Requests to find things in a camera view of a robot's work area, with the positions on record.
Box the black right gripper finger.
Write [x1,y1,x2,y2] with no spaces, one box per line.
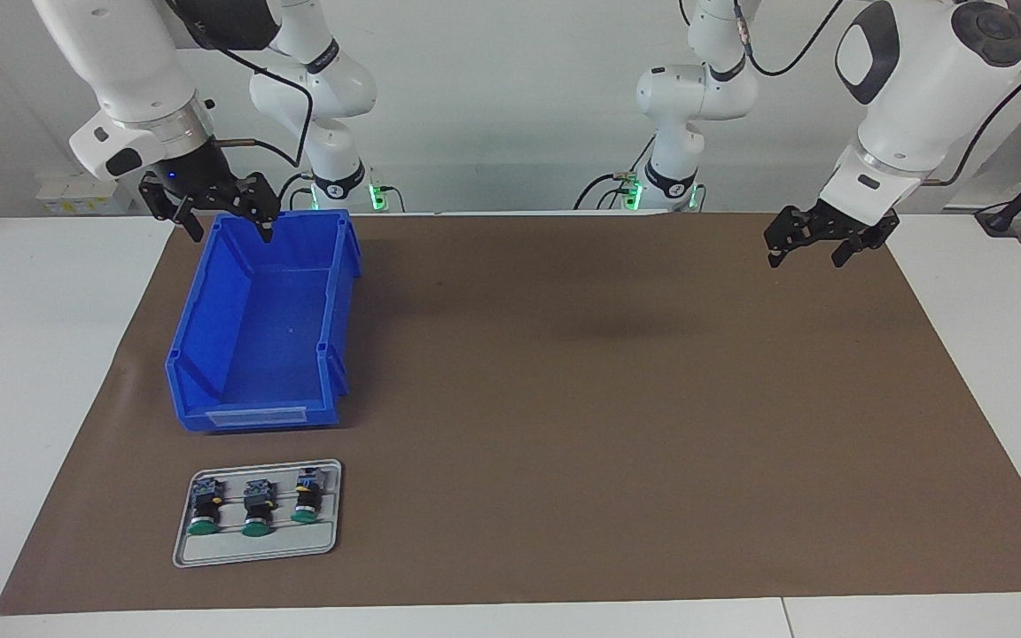
[140,175,207,243]
[231,175,283,245]

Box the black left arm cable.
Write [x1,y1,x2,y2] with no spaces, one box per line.
[735,0,1021,188]

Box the green push button switch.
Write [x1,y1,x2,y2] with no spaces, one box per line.
[240,478,278,539]
[187,477,226,538]
[290,468,327,525]

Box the grey plastic tray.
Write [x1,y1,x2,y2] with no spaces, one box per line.
[172,459,343,569]

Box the black base cable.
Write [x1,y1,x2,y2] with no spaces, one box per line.
[573,133,658,211]
[277,171,316,212]

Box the brown table mat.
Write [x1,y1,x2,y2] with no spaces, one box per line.
[0,211,1021,617]

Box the white cardboard box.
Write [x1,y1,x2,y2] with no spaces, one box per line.
[35,171,135,216]

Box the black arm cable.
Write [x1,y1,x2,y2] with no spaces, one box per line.
[735,0,1021,188]
[169,0,315,169]

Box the blue plastic storage bin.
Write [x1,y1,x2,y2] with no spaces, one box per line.
[164,209,362,434]

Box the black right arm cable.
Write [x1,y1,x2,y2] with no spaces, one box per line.
[169,0,315,169]

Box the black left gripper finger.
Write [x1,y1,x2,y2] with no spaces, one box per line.
[832,217,900,268]
[764,208,817,268]

